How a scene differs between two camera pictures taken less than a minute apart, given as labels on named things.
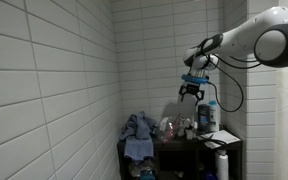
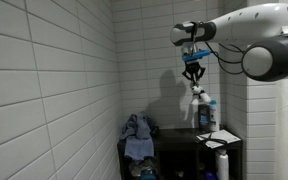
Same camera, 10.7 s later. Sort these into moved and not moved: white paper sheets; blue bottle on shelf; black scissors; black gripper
Moved: black gripper
Not moved: blue bottle on shelf; white paper sheets; black scissors
